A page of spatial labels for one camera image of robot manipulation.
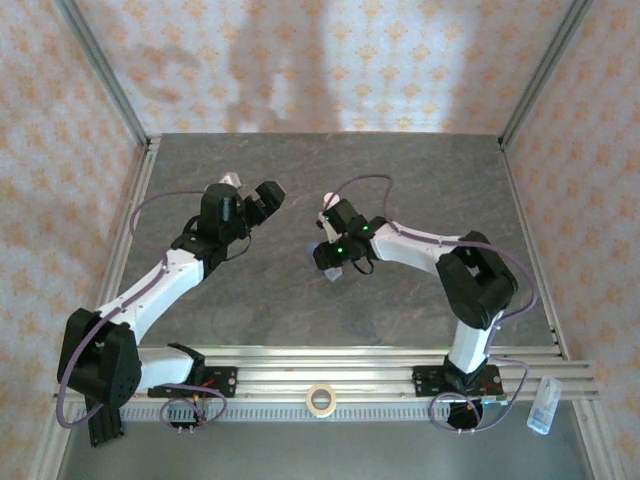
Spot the blue clear pill organizer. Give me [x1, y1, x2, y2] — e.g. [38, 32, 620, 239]
[306, 241, 347, 285]

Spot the beige tape roll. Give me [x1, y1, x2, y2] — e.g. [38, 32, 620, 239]
[305, 383, 338, 417]

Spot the grey metal base panel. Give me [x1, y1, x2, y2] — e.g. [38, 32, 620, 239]
[54, 419, 599, 480]

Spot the black extrusion bar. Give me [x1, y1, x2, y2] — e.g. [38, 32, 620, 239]
[87, 394, 125, 448]

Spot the clear plastic container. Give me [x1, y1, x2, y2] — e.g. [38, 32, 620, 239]
[526, 375, 561, 435]

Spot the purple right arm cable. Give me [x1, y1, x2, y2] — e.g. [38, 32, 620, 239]
[329, 173, 540, 434]

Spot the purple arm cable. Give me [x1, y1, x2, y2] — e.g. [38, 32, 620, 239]
[56, 188, 227, 432]
[329, 173, 540, 434]

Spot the aluminium side rail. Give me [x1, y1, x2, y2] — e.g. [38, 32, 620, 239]
[94, 135, 162, 351]
[498, 142, 571, 361]

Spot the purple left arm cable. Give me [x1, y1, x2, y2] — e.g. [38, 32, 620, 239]
[56, 188, 227, 432]

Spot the aluminium mounting rail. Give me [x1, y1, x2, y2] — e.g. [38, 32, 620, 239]
[52, 344, 601, 404]

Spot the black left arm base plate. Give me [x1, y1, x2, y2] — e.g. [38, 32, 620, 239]
[148, 366, 238, 400]

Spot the perforated metal cable tray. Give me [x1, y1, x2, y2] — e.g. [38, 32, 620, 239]
[74, 402, 506, 424]

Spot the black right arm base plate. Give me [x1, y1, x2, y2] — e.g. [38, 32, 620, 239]
[412, 364, 503, 400]

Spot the aluminium frame post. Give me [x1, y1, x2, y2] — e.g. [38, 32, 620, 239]
[498, 0, 597, 150]
[53, 0, 151, 149]

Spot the aluminium frame leg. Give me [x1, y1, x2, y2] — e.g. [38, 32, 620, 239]
[572, 399, 624, 480]
[27, 399, 79, 480]

